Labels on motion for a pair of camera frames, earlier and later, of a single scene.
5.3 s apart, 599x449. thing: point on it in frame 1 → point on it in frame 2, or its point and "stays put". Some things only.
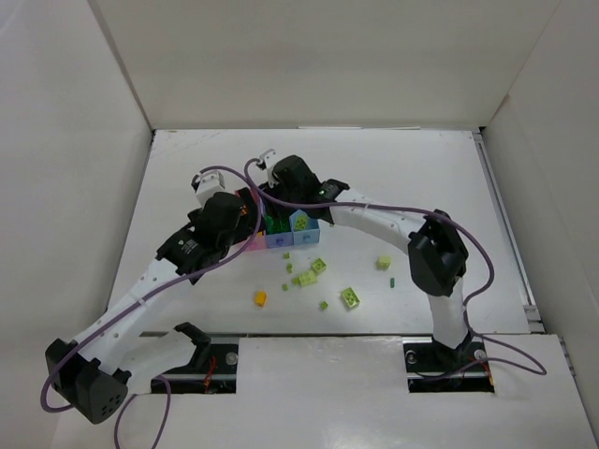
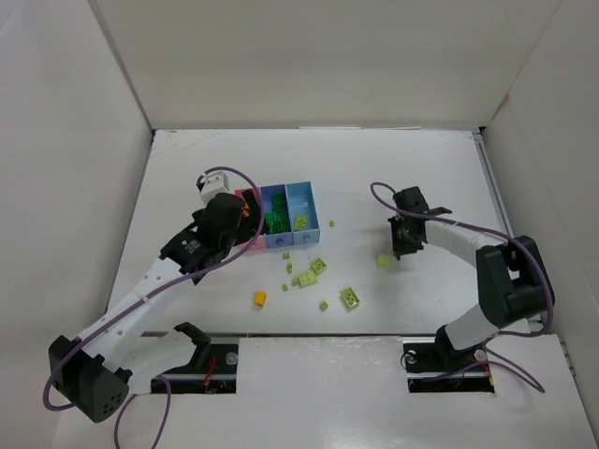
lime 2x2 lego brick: x=351 y=297 stays put
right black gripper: x=267 y=193 → x=403 y=235
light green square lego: x=300 y=222 stays put
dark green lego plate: x=276 y=224 stays put
